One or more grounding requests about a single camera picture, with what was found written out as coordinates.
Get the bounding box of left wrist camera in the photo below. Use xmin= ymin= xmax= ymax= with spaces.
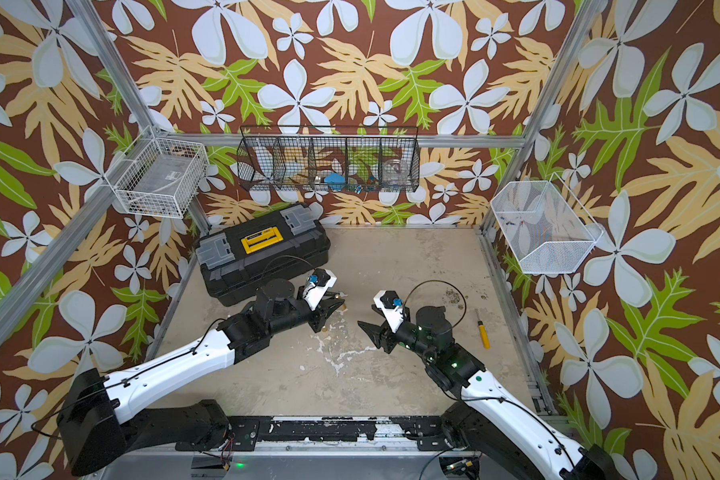
xmin=302 ymin=268 xmax=337 ymax=311

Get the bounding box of black plastic toolbox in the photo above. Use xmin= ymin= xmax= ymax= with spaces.
xmin=195 ymin=203 xmax=331 ymax=307

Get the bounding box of white wire basket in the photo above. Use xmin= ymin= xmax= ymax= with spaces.
xmin=107 ymin=127 xmax=209 ymax=219
xmin=491 ymin=174 xmax=605 ymax=276

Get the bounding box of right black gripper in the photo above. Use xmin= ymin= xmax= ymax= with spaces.
xmin=359 ymin=304 xmax=440 ymax=364

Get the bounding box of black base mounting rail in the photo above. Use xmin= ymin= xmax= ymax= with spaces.
xmin=175 ymin=416 xmax=505 ymax=454

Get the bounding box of black wire shelf basket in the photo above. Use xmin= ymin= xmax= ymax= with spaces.
xmin=235 ymin=125 xmax=421 ymax=193

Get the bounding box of white wire basket right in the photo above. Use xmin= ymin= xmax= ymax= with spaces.
xmin=491 ymin=174 xmax=605 ymax=276

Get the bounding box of blue object in basket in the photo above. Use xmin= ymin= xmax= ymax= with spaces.
xmin=324 ymin=173 xmax=346 ymax=190

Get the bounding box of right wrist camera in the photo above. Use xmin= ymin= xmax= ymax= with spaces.
xmin=374 ymin=290 xmax=405 ymax=332

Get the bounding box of yellow handled screwdriver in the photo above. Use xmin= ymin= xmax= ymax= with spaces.
xmin=475 ymin=309 xmax=491 ymax=350

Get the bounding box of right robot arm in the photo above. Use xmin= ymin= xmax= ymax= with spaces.
xmin=358 ymin=298 xmax=619 ymax=479

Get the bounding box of white wire basket left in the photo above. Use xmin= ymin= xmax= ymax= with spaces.
xmin=107 ymin=127 xmax=209 ymax=219

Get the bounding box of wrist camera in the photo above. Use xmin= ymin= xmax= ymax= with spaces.
xmin=302 ymin=268 xmax=337 ymax=311
xmin=374 ymin=290 xmax=405 ymax=332

